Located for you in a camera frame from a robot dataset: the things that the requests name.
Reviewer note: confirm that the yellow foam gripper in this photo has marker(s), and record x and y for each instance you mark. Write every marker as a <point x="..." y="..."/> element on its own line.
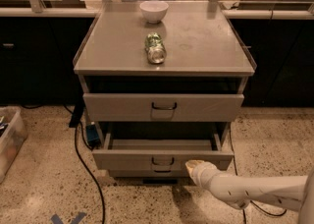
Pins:
<point x="200" y="171"/>

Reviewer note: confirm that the grey drawer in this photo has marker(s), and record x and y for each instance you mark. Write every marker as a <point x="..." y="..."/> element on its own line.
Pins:
<point x="130" y="158"/>
<point x="138" y="107"/>

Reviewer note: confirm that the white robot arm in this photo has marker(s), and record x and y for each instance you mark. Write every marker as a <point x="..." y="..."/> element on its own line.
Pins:
<point x="295" y="193"/>

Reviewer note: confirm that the grey top drawer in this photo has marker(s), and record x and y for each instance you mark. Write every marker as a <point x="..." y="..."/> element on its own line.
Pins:
<point x="138" y="107"/>

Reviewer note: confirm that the grey metal drawer cabinet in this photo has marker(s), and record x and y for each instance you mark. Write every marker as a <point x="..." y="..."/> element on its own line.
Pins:
<point x="204" y="56"/>

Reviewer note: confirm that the blue power box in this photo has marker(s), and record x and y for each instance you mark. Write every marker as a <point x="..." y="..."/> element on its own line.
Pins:
<point x="92" y="136"/>

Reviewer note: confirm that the green soda can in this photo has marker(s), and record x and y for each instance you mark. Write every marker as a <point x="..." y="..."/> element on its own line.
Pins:
<point x="155" y="49"/>

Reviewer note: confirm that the white ceramic bowl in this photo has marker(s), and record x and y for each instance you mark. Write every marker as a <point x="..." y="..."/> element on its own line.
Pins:
<point x="154" y="11"/>

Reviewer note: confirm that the clear plastic storage bin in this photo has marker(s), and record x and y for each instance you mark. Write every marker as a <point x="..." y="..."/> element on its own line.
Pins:
<point x="13" y="133"/>

